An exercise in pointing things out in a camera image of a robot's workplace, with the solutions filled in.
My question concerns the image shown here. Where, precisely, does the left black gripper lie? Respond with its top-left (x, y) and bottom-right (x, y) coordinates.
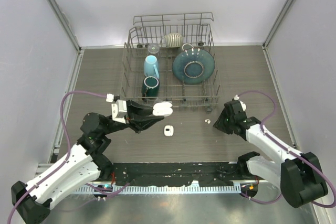
top-left (101, 100), bottom-right (163, 135)

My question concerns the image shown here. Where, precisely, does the white earbud charging case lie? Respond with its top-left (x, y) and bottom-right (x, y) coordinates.
top-left (164, 125), bottom-right (174, 137)

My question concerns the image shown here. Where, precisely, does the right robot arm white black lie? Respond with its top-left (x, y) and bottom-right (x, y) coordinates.
top-left (214, 100), bottom-right (328, 208)

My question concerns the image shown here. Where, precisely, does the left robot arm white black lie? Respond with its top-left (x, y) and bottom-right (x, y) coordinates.
top-left (11, 100), bottom-right (173, 223)

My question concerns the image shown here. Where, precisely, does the dark green mug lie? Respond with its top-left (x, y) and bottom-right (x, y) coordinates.
top-left (141, 76), bottom-right (160, 100)

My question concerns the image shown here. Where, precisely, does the light blue mug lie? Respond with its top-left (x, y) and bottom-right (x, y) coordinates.
top-left (143, 55), bottom-right (160, 79)

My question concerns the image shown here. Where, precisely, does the large blue ceramic plate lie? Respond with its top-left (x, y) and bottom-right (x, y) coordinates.
top-left (172, 48), bottom-right (216, 85)

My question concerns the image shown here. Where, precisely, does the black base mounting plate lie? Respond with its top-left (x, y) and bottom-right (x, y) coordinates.
top-left (96, 162), bottom-right (262, 187)

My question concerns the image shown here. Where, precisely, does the small clear glass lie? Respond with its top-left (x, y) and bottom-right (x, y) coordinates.
top-left (147, 43), bottom-right (160, 55)

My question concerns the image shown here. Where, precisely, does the striped beige ceramic jar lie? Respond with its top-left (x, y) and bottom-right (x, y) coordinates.
top-left (160, 33), bottom-right (183, 48)

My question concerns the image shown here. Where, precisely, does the white rimmed cup behind plate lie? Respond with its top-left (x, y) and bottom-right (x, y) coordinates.
top-left (182, 43), bottom-right (194, 51)

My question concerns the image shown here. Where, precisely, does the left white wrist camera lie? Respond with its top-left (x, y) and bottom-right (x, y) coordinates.
top-left (106, 93), bottom-right (128, 124)

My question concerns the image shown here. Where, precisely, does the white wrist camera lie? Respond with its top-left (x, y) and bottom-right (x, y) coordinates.
top-left (233, 94), bottom-right (247, 112)
top-left (106, 93), bottom-right (128, 124)

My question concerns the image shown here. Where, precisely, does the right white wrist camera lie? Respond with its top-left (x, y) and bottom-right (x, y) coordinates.
top-left (233, 94), bottom-right (247, 112)

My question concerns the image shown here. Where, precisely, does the white slotted cable duct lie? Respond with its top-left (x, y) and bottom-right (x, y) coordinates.
top-left (72, 181), bottom-right (241, 195)

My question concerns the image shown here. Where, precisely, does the grey wire dish rack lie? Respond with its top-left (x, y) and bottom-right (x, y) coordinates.
top-left (120, 12), bottom-right (222, 113)

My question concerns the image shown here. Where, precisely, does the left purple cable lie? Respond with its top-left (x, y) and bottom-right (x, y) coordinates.
top-left (6, 90), bottom-right (132, 224)

